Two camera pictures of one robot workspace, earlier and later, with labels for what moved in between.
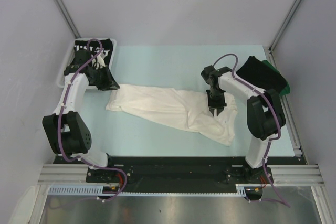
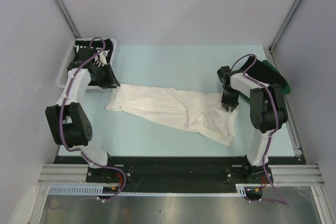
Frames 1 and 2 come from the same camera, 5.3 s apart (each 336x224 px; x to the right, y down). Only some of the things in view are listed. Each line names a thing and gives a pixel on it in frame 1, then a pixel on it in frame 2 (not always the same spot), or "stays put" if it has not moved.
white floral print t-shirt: (176, 107) stays put
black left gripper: (109, 83) stays put
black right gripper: (219, 105) → (233, 103)
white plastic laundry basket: (61, 76) stays put
